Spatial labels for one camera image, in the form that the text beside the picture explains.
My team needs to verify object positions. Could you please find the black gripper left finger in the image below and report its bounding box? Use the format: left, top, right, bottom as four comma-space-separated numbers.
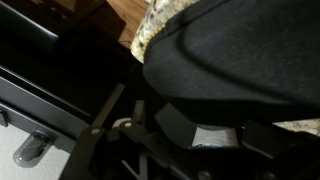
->
59, 100, 158, 180

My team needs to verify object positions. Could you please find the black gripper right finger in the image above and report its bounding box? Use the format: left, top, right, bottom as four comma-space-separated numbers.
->
241, 119, 320, 180

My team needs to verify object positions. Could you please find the black zip case yellow zipper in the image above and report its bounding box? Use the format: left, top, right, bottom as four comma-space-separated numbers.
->
142, 0, 320, 129

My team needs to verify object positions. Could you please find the black low dresser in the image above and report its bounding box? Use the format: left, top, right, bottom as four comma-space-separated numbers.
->
0, 0, 129, 154

